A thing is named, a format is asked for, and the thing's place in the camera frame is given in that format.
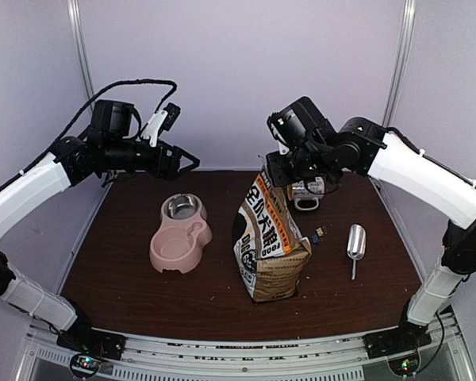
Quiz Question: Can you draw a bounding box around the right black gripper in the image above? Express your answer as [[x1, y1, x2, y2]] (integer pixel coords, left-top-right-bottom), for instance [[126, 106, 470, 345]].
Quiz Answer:
[[266, 144, 332, 187]]

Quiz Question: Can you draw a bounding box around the pink double pet bowl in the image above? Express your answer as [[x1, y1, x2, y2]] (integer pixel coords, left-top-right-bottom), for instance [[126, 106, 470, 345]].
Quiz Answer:
[[149, 195, 213, 274]]

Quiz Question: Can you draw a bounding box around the dog food bag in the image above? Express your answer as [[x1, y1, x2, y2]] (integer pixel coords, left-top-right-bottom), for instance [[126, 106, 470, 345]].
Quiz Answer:
[[232, 162, 312, 303]]

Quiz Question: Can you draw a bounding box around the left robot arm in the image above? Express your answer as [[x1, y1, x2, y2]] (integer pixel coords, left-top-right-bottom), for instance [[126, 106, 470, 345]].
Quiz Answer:
[[0, 100, 199, 352]]

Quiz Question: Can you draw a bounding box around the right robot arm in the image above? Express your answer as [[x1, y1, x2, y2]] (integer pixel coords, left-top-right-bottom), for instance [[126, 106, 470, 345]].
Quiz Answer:
[[267, 96, 476, 351]]

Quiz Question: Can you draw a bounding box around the patterned ceramic mug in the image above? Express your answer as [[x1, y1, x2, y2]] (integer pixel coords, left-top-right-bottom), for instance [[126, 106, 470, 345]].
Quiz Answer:
[[286, 177, 325, 212]]

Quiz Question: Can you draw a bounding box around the steel bowl insert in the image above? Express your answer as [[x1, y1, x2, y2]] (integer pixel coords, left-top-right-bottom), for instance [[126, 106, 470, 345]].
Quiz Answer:
[[163, 194, 200, 220]]

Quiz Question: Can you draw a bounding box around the metal scoop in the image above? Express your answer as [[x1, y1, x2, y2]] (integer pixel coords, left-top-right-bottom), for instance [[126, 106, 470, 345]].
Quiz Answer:
[[346, 224, 367, 280]]

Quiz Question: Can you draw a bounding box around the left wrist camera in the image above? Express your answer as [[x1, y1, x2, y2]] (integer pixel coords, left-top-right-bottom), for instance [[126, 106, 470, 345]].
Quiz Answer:
[[140, 102, 181, 148]]

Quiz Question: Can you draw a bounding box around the left black braided cable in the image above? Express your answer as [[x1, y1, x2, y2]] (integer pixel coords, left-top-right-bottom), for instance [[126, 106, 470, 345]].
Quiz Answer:
[[19, 79, 179, 175]]

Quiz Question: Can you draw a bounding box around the left aluminium frame post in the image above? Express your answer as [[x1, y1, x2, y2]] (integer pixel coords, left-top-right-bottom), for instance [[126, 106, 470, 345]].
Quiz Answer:
[[66, 0, 94, 99]]

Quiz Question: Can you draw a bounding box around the aluminium frame post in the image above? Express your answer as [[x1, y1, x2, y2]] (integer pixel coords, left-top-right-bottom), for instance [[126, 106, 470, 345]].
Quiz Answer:
[[382, 0, 417, 127], [66, 0, 94, 99]]

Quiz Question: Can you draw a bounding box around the right aluminium frame post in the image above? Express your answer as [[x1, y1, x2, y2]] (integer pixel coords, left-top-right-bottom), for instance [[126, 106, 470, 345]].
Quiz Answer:
[[382, 0, 417, 127]]

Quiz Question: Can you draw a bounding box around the front aluminium rail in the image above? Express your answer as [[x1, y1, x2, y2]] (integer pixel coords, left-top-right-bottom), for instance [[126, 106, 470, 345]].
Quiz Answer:
[[23, 325, 467, 381]]

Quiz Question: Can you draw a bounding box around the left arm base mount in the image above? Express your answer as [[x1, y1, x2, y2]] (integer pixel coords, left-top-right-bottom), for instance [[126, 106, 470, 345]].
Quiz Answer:
[[52, 312, 126, 380]]

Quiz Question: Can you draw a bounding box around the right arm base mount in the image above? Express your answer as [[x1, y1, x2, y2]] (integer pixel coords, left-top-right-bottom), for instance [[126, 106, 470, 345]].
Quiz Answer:
[[363, 306, 432, 377]]

